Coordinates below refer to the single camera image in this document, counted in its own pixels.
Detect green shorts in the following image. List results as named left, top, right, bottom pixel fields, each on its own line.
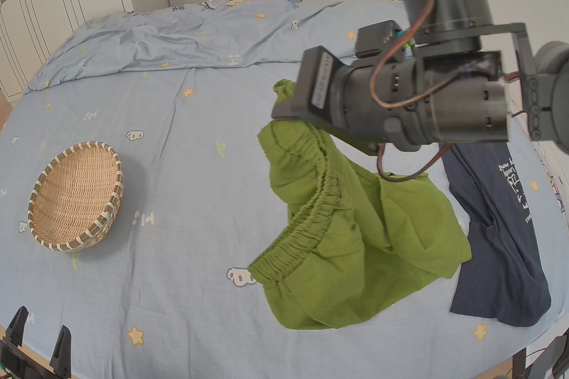
left=247, top=79, right=472, bottom=331

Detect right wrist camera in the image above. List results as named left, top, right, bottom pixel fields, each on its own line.
left=355, top=21, right=404, bottom=59

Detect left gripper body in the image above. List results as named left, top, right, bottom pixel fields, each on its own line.
left=0, top=337, right=56, bottom=379

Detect pale blue quilt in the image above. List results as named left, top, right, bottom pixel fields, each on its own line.
left=23, top=0, right=406, bottom=94

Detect bed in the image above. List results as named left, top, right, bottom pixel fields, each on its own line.
left=0, top=0, right=569, bottom=374

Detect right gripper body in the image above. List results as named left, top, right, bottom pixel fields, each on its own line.
left=297, top=46, right=510, bottom=156

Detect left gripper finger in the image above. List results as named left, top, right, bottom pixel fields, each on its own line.
left=7, top=305, right=30, bottom=348
left=49, top=325, right=73, bottom=379

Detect dark blue T-shirt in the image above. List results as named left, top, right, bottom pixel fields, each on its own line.
left=439, top=142, right=552, bottom=328

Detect round woven basket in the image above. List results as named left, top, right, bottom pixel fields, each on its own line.
left=28, top=141, right=124, bottom=254

